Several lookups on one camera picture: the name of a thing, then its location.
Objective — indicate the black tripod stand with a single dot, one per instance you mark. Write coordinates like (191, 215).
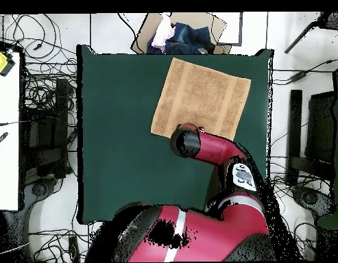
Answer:
(333, 20)

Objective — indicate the black chair frame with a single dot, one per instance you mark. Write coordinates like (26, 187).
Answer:
(294, 123)
(61, 109)

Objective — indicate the pale pink garment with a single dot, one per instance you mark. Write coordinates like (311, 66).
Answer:
(161, 35)

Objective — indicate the brown cardboard box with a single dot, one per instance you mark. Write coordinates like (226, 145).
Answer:
(212, 30)

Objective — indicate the tan terry towel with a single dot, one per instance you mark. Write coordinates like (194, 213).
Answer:
(198, 96)

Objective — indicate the yellow emergency stop button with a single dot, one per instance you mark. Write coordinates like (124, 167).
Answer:
(0, 61)

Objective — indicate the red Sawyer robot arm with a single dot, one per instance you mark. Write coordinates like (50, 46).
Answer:
(212, 148)

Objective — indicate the black power strip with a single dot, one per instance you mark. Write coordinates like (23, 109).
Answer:
(74, 246)

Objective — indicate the white side table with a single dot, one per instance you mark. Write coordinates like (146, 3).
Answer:
(5, 164)

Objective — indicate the dark green table cloth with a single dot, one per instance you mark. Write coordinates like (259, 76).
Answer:
(116, 137)

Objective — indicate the blue denim jeans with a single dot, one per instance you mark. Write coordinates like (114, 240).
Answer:
(190, 38)

